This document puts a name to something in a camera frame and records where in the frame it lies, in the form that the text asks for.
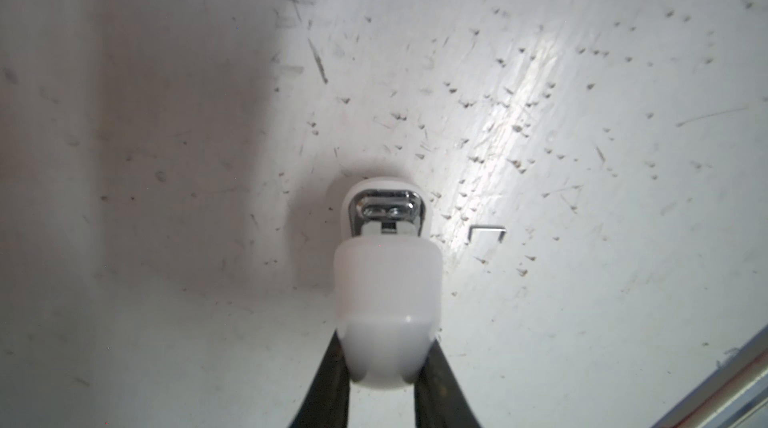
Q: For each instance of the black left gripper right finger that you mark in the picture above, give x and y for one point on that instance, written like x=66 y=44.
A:
x=438 y=399

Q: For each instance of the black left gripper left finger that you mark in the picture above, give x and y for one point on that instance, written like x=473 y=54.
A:
x=326 y=404

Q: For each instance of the white stapler top part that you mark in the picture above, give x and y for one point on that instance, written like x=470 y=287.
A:
x=387 y=281

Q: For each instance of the loose single metal staple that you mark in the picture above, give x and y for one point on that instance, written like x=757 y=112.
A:
x=476 y=231

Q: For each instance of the aluminium mounting rail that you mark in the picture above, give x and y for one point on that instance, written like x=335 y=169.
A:
x=734 y=395

